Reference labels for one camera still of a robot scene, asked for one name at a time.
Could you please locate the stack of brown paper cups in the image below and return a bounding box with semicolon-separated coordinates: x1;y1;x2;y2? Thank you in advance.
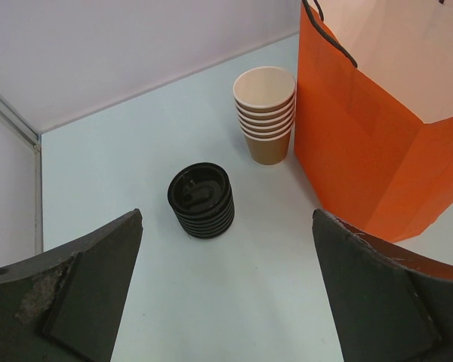
233;66;296;165

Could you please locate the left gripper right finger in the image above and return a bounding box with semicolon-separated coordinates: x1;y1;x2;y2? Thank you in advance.
312;209;453;361

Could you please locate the stack of black lids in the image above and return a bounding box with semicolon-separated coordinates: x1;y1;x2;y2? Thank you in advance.
167;162;235;240

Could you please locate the orange paper bag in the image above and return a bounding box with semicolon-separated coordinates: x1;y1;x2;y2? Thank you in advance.
294;1;453;243

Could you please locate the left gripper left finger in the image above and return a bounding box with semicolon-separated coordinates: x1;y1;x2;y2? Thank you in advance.
0;209;142;361

